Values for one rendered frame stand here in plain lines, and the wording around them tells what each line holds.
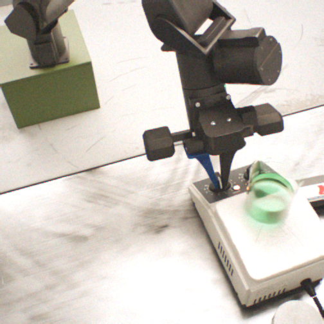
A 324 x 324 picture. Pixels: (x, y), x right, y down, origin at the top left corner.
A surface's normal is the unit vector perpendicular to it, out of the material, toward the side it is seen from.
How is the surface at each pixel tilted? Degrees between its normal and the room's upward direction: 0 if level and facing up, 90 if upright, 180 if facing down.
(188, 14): 52
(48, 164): 0
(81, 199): 0
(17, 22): 90
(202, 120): 12
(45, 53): 89
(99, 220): 0
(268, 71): 65
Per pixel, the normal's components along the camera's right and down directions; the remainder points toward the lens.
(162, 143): -0.06, -0.34
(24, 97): 0.31, 0.77
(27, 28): -0.52, 0.70
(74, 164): -0.03, -0.58
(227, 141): 0.20, 0.66
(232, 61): -0.64, 0.21
